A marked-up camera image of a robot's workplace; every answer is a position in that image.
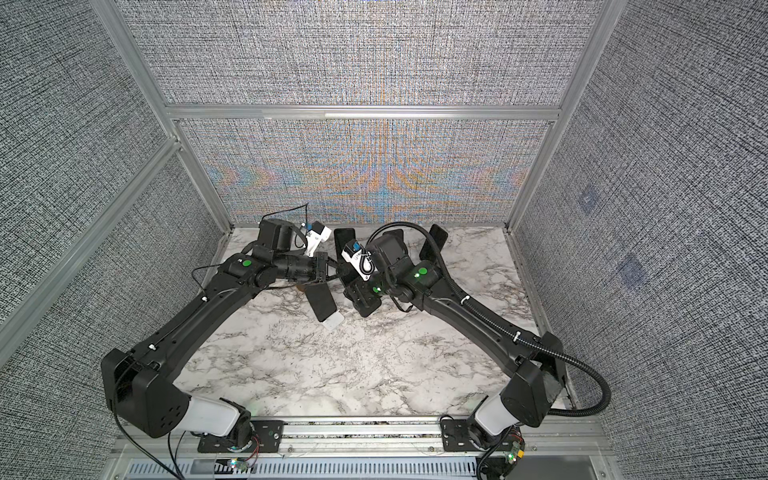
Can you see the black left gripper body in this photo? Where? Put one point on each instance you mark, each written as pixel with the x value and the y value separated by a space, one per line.
pixel 315 268

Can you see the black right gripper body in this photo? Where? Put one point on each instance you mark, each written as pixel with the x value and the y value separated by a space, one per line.
pixel 369 291

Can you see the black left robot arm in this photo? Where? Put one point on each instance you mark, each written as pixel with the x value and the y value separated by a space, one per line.
pixel 139 383

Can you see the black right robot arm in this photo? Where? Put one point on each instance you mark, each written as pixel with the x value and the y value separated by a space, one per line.
pixel 534 365

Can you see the white folding stand front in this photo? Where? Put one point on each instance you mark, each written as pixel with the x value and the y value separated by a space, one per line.
pixel 333 321

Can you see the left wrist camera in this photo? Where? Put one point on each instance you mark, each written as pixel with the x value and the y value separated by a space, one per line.
pixel 316 233

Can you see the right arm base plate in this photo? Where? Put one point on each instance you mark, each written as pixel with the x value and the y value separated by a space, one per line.
pixel 455 435

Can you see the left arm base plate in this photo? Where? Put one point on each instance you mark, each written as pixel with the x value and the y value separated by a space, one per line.
pixel 262 435

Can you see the aluminium front rail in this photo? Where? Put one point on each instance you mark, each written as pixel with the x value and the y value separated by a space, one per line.
pixel 373 447

